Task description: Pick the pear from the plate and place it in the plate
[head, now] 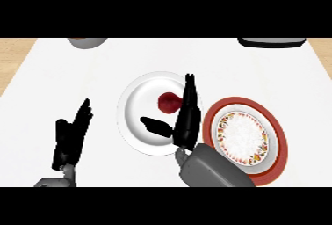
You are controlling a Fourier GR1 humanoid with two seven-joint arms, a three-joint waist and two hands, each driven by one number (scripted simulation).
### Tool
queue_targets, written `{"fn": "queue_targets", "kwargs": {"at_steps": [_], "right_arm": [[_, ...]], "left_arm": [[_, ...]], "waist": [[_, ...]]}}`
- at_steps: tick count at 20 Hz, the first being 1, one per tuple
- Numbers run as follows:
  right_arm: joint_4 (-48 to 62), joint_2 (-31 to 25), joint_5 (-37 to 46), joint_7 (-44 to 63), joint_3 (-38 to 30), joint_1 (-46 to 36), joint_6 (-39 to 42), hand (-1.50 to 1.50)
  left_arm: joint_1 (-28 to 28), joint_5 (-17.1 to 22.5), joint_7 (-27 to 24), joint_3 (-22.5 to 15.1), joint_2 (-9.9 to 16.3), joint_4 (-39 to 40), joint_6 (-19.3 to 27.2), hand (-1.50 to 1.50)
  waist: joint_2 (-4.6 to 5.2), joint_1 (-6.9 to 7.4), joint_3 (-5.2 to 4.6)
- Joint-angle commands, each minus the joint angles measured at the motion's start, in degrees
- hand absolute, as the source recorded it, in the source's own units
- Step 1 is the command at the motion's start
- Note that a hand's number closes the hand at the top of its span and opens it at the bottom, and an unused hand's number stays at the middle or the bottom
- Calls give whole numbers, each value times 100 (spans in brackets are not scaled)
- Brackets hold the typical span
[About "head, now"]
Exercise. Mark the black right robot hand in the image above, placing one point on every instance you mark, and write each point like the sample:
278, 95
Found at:
188, 117

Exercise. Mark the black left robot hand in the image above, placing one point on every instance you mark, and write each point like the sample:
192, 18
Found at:
70, 137

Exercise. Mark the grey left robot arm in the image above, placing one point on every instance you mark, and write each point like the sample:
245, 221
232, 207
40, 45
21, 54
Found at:
61, 179

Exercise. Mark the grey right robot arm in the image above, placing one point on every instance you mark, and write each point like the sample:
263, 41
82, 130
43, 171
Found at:
214, 168

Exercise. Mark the red pear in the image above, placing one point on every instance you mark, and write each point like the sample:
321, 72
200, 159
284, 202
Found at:
169, 102

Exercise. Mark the plain white plate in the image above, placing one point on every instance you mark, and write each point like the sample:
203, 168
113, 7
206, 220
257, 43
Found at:
151, 114

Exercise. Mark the red-rimmed floral plate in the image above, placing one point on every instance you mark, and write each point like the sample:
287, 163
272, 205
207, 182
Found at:
244, 137

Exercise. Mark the grey bowl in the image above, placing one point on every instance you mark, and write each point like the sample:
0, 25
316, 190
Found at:
86, 42

